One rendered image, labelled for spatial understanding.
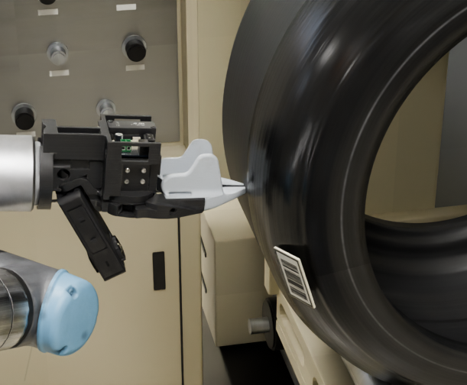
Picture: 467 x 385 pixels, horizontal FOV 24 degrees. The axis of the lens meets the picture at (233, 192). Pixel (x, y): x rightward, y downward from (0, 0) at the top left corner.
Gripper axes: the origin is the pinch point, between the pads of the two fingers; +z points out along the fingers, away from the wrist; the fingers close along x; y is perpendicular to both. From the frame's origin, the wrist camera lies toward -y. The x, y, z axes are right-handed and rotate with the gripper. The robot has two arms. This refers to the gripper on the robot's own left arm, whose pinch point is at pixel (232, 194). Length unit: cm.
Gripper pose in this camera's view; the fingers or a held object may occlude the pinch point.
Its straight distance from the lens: 114.9
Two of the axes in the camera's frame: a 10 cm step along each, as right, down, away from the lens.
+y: 1.1, -8.9, -4.3
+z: 9.7, 0.1, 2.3
